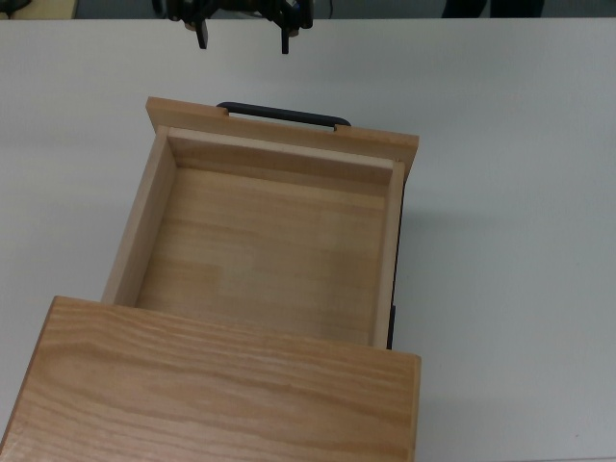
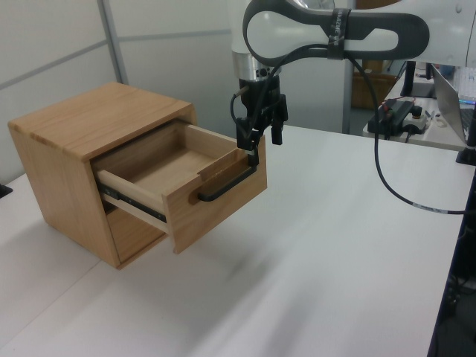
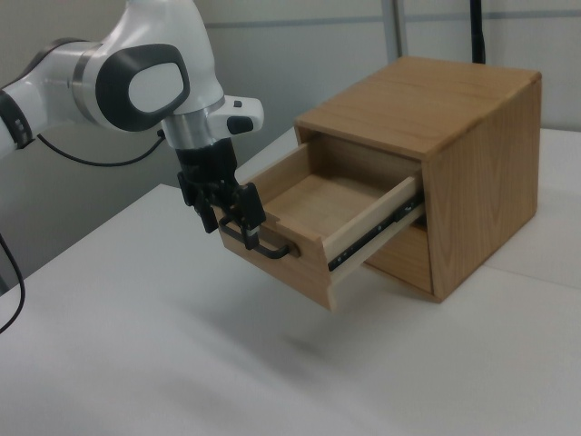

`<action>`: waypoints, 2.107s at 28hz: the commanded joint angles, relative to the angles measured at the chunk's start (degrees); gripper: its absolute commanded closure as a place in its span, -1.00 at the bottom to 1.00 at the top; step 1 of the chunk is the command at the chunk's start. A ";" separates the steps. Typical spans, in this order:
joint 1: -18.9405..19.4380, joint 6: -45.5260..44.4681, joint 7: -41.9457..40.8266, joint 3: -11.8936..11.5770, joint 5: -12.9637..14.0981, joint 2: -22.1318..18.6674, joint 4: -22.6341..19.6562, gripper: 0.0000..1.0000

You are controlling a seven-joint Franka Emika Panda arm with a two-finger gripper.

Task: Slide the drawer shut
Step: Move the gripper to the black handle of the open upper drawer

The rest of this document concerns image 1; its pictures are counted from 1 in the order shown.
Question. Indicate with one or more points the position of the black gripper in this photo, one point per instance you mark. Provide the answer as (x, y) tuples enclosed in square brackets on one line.
[(240, 4)]

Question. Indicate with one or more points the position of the wooden drawer cabinet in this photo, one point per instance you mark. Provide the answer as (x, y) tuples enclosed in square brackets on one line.
[(216, 394)]

